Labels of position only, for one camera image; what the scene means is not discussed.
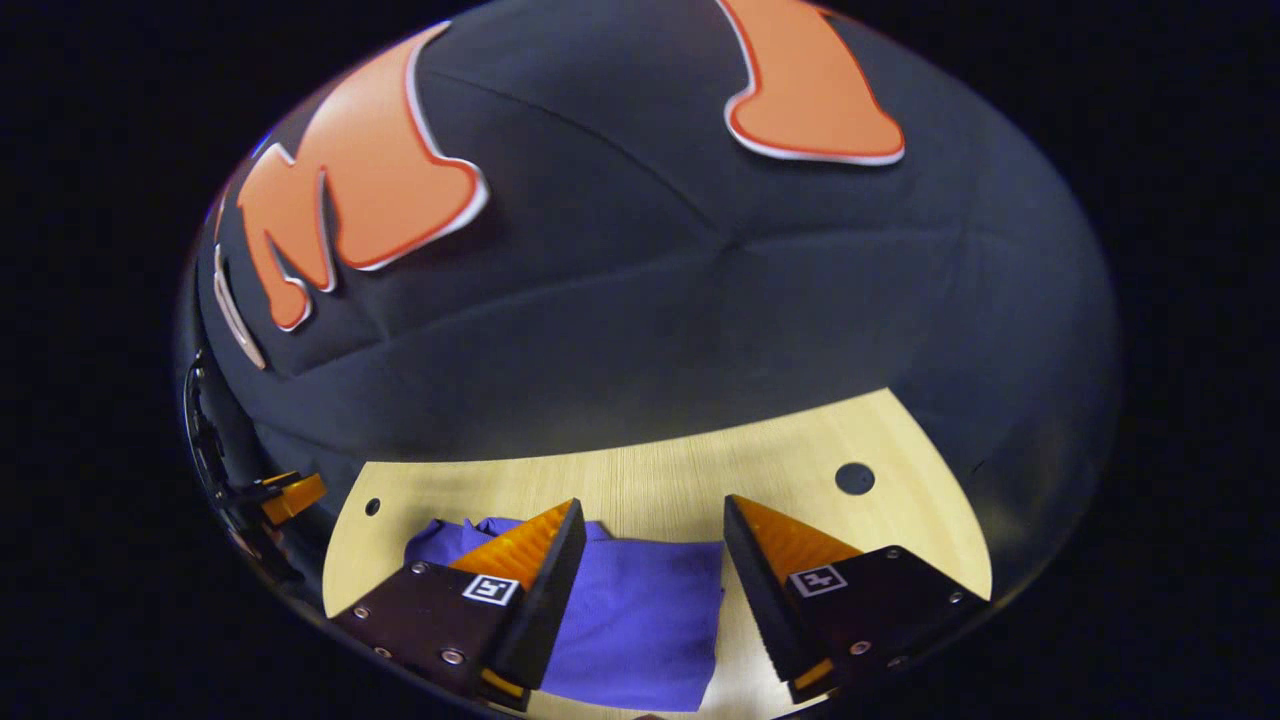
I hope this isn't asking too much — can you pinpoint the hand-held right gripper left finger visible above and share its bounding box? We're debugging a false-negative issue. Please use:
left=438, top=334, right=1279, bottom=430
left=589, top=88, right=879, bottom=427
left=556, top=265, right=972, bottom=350
left=330, top=497, right=589, bottom=713

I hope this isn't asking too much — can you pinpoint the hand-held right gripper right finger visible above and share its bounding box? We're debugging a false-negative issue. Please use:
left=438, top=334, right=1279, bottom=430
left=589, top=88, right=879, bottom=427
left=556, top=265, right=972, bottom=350
left=722, top=494, right=993, bottom=706

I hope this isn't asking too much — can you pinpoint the purple shirt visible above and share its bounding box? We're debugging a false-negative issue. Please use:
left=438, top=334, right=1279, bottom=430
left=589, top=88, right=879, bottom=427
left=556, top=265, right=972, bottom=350
left=403, top=515, right=726, bottom=714

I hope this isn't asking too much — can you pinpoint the black backdrop cloth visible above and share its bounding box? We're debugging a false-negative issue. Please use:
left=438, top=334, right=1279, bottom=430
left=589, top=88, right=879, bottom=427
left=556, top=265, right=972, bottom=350
left=175, top=0, right=1123, bottom=601

